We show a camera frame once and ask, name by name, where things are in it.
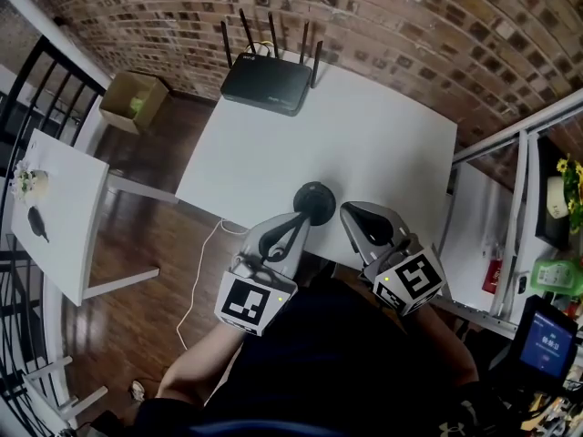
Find white flower pot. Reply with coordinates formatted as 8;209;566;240
12;158;51;205

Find black travel cup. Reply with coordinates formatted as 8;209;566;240
308;200;337;228

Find yellow flowers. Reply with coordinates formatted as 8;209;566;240
556;154;583;229

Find white bowl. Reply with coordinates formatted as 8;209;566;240
546;175;571;220

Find yellow cable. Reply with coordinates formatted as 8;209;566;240
245;40;280;59

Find cardboard box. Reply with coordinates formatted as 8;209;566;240
97;70;173;137

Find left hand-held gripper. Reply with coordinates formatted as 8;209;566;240
213;207;315;339

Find white side table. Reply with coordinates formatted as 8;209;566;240
9;127;161;308

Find green packet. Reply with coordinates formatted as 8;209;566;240
532;257;583;298

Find person's dark clothing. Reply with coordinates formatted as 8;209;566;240
88;261;518;437

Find white furniture frame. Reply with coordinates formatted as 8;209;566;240
21;356;110;422

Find black metal railing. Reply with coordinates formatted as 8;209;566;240
0;34;108;432

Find person's left forearm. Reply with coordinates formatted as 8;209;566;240
157;320;251;402

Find red box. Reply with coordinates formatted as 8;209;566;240
482;259;505;294

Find black travel cup lid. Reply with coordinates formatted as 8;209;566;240
292;180;337;213

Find white cable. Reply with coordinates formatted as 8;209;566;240
176;218;248;351

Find person's right forearm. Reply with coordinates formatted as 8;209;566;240
407;305;480;387

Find small black object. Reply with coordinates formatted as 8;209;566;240
26;205;51;245

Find black device with blue screen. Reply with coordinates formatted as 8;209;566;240
509;295;579;381

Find black router with antennas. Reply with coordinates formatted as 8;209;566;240
220;7;325;117

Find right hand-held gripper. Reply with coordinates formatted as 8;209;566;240
340;201;446;318

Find white metal shelf rack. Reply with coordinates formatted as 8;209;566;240
436;87;583;339

